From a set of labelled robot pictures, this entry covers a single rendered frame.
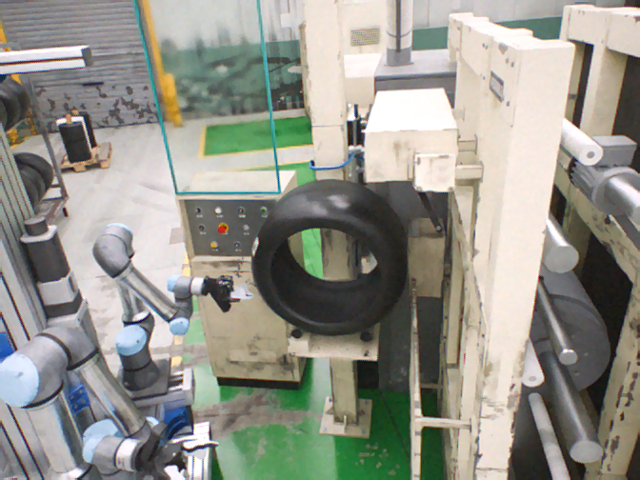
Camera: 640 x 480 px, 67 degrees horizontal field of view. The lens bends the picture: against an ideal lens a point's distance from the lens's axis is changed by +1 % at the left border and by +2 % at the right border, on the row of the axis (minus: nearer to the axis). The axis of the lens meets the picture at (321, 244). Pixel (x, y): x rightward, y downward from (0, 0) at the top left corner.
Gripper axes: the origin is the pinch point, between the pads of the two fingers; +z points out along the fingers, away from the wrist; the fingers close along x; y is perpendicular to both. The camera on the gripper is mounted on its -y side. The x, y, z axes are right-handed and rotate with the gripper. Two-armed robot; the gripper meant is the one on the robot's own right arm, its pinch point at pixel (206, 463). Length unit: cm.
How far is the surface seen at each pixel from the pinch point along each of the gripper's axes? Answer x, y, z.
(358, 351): -83, 15, 23
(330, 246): -111, -20, 5
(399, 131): -44, -78, 42
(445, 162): -38, -71, 55
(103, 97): -798, -64, -651
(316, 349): -82, 15, 6
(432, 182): -37, -66, 52
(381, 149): -45, -74, 38
